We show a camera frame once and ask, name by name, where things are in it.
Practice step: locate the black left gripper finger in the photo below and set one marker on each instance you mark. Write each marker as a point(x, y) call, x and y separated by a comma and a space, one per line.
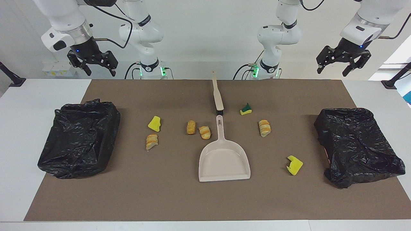
point(326, 56)
point(362, 59)

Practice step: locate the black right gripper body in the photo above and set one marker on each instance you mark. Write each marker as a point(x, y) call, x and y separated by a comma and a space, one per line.
point(86, 49)

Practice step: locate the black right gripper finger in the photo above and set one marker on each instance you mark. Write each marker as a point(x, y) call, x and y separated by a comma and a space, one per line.
point(109, 61)
point(77, 61)

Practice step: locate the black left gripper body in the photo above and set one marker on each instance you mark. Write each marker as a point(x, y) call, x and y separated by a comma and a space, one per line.
point(348, 49)

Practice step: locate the yellow sponge wedge piece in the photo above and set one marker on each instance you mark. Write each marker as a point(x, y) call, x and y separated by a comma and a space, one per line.
point(154, 124)

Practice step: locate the striped croissant bread piece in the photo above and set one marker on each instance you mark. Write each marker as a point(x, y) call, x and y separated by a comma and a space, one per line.
point(151, 142)
point(205, 132)
point(264, 128)

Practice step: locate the green and yellow sponge piece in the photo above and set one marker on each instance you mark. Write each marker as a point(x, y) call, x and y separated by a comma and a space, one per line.
point(246, 111)

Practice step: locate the brown bread roll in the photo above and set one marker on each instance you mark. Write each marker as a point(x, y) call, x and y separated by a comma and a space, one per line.
point(191, 127)

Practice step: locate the notched yellow sponge piece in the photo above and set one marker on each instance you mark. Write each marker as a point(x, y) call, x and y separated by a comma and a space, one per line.
point(295, 166)

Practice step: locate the beige brush with black bristles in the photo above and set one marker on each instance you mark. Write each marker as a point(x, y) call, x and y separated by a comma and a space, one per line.
point(218, 99)

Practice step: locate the beige plastic dustpan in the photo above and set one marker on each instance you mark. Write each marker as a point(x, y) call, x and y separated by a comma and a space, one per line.
point(224, 160)

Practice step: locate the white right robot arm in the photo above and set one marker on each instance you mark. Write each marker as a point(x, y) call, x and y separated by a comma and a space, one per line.
point(141, 32)

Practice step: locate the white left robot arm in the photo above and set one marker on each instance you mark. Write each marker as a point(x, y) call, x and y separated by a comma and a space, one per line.
point(277, 35)

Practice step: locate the black bag lined bin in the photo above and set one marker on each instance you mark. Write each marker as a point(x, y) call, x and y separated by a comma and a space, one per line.
point(356, 144)
point(80, 141)

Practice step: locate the blue object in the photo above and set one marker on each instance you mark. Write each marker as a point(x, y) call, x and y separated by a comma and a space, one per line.
point(408, 98)

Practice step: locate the brown table mat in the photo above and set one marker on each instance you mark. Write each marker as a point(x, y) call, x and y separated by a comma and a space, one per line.
point(192, 199)

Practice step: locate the white wall socket boxes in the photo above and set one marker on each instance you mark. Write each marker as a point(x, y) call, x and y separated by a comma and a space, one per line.
point(59, 69)

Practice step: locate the black camera stand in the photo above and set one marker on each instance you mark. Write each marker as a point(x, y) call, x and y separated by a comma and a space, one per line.
point(13, 78)
point(393, 81)

